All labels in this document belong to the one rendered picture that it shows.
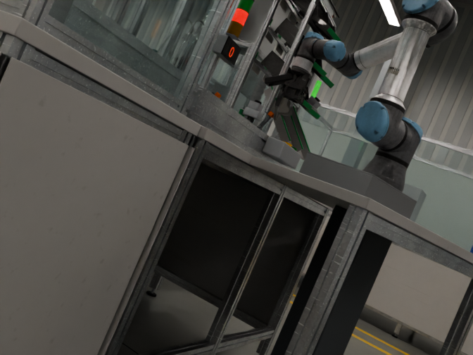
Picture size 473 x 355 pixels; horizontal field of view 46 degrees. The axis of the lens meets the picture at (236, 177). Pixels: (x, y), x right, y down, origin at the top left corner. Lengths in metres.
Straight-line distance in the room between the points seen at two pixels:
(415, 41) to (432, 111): 9.06
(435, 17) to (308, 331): 1.07
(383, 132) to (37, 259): 1.11
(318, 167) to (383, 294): 4.13
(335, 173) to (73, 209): 0.94
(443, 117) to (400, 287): 5.54
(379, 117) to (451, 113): 9.15
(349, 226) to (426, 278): 4.43
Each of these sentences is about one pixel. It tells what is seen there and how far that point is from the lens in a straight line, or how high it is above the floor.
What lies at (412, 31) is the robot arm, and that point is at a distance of 1.92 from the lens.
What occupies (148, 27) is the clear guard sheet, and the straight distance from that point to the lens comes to 1.20.
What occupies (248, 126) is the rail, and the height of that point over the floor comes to 0.95.
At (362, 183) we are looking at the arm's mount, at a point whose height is 0.92.
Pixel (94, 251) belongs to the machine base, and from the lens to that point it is 1.27.
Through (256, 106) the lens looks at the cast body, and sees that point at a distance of 2.19.
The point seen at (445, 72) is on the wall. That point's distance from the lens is 11.18.
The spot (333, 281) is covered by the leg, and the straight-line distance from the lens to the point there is 1.43.
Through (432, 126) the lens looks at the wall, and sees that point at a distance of 10.89.
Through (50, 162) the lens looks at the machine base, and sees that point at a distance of 1.06.
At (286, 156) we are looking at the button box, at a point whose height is 0.92.
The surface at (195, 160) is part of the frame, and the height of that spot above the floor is 0.77.
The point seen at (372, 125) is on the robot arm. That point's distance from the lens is 1.79.
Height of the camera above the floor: 0.76
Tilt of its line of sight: 1 degrees up
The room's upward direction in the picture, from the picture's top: 24 degrees clockwise
